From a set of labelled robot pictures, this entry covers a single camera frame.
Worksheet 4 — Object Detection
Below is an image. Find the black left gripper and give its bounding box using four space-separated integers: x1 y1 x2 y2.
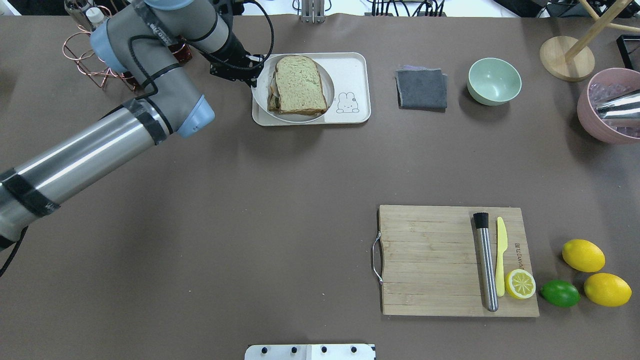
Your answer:
209 52 265 87

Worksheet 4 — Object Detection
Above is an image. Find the grey silver left robot arm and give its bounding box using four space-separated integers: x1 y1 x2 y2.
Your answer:
1 0 268 249

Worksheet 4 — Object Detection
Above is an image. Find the wooden stand with round base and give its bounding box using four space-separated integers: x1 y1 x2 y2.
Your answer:
539 0 640 82

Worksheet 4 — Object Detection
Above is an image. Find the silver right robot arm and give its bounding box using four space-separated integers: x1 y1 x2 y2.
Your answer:
595 89 640 127

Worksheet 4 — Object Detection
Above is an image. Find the black frame at right edge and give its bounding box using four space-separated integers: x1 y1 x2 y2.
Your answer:
615 34 640 72

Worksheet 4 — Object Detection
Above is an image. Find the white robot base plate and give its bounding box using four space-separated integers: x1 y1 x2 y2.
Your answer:
244 343 377 360

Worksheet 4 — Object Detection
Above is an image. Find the clear bottle white cap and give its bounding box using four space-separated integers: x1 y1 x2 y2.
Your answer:
84 6 108 31

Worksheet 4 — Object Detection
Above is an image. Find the white oval plate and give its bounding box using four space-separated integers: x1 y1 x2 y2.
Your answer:
251 53 335 126

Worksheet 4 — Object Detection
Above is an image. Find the pink bowl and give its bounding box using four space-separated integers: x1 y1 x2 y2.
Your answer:
577 67 640 145

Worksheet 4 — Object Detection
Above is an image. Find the white rectangular serving tray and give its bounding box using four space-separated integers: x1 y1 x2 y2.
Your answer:
251 52 372 127

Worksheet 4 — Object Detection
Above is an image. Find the whole yellow lemon upper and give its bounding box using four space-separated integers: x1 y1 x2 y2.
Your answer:
561 238 606 272

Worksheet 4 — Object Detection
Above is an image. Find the half lemon slice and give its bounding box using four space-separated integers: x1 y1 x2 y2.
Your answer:
504 268 537 300

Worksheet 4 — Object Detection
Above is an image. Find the metal bracket at table edge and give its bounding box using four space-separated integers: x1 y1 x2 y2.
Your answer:
298 0 326 24

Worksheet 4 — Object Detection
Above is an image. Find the yellow plastic knife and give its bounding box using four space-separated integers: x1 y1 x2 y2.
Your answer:
494 216 508 297

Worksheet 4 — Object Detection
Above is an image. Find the whole yellow lemon lower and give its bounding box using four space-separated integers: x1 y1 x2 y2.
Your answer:
583 273 633 307

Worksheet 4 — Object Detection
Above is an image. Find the mint green bowl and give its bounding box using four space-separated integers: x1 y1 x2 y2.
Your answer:
466 57 522 106

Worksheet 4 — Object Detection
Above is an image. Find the whole yellow lemon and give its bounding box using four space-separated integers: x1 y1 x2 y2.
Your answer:
583 273 633 307
561 238 606 272

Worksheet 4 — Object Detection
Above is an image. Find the green lime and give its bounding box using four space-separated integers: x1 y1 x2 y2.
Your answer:
540 279 581 308

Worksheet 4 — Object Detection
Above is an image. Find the steel muddler black tip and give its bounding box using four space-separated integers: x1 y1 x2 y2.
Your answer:
472 212 499 313

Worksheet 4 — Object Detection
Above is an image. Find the folded grey cloth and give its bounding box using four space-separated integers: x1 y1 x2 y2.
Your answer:
395 65 448 111

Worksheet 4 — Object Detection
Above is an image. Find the copper wire rack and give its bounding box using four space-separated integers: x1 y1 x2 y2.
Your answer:
62 5 194 93

